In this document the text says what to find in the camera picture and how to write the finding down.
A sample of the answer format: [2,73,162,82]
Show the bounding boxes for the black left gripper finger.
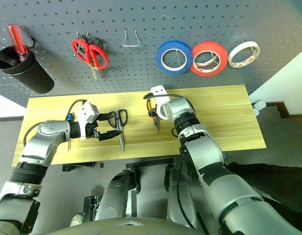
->
[98,130,123,141]
[96,112,117,121]

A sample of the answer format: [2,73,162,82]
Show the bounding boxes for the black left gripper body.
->
[85,121,101,140]

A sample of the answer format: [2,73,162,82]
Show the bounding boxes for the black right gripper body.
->
[147,105,158,120]

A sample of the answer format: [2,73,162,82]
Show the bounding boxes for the orange black handled pliers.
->
[146,99,161,134]

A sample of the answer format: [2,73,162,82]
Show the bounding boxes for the blue tape roll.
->
[155,40,193,75]

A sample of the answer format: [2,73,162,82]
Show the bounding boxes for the grey perforated pegboard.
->
[0,0,302,101]

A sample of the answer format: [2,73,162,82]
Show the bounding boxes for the red tape roll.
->
[189,41,228,77]

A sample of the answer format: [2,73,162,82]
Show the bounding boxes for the white tape roll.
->
[227,41,261,69]

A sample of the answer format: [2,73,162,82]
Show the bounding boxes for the silver left robot leg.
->
[94,165,142,221]

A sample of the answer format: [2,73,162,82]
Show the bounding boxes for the silver robot leg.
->
[94,165,142,221]
[164,163,199,230]

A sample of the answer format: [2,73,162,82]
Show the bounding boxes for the black cup holder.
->
[0,45,55,95]

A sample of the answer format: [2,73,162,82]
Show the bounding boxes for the silver right robot leg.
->
[164,163,199,230]

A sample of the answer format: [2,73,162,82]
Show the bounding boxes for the white robot foot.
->
[69,213,85,228]

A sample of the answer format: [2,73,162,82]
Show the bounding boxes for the grey robot torso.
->
[42,216,217,235]

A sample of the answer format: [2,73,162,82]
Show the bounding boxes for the white blue table clamp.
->
[251,99,267,116]

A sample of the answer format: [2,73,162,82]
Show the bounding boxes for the brown wooden baseboard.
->
[265,101,302,119]

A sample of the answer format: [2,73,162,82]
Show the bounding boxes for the black cloth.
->
[224,161,302,235]

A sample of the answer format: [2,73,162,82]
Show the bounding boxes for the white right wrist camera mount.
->
[150,85,172,120]

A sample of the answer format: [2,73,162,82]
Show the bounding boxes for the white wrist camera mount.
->
[150,85,172,120]
[78,101,100,141]

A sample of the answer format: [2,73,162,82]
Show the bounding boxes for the blue black handled scissors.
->
[107,109,128,153]

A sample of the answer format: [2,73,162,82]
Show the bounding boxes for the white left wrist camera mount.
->
[78,101,100,141]

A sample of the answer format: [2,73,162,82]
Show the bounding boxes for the blue handled screwdriver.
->
[67,112,76,152]

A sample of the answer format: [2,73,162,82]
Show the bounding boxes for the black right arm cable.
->
[147,94,191,108]

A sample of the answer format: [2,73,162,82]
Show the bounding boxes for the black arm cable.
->
[147,94,191,108]
[65,98,87,121]

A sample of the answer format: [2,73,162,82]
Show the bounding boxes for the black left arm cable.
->
[65,98,87,121]

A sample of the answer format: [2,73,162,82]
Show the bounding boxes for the metal wire hook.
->
[122,27,141,47]

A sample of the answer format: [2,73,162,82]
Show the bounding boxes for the red handled scissors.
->
[71,38,109,81]

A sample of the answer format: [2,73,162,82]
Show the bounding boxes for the red clear-handled screwdriver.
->
[6,23,29,62]

